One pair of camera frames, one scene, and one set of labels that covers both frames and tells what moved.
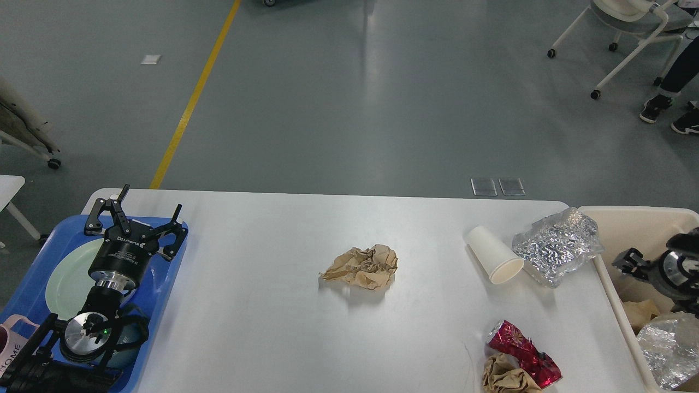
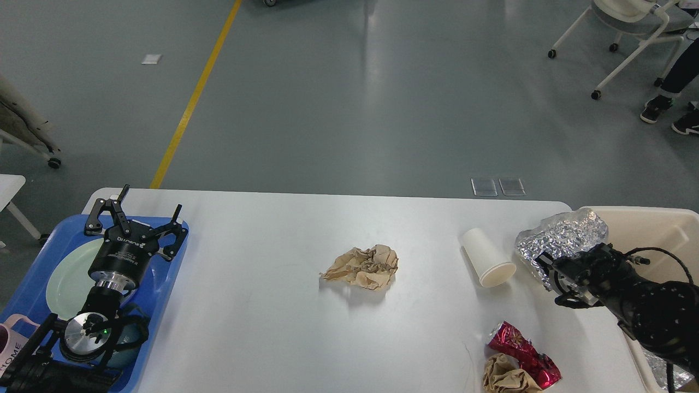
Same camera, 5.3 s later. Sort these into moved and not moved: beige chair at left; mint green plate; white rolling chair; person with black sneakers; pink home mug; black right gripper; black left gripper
Moved: black right gripper
Not moved: beige chair at left; person with black sneakers; mint green plate; pink home mug; black left gripper; white rolling chair
